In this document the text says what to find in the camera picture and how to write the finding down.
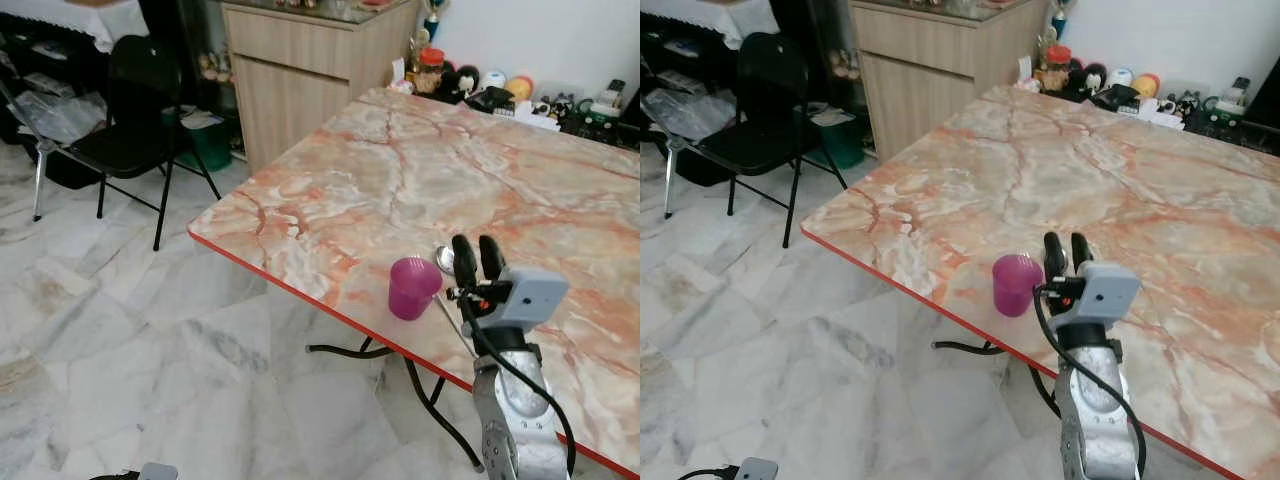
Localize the pink plastic cup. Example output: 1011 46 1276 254
388 256 444 322
992 253 1044 319

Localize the green plastic bin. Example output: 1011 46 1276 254
163 105 234 173
803 105 869 169

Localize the black folding chair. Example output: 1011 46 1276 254
0 35 223 253
640 32 849 249

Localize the jar with red lid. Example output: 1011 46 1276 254
417 47 447 96
1042 44 1073 93

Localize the metal spoon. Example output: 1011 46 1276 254
434 245 483 361

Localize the white tablecloth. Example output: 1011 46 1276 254
640 0 779 51
0 0 149 53

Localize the light wooden cabinet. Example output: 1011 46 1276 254
848 0 1051 161
220 0 421 173

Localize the black metal table leg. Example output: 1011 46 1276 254
305 338 488 473
932 338 1061 421

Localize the clear plastic bag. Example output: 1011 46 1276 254
643 88 736 141
12 88 108 143

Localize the green circuit board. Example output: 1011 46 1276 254
558 95 641 141
1185 95 1280 151

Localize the black plush toy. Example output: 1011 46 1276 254
442 63 483 104
1068 60 1109 101

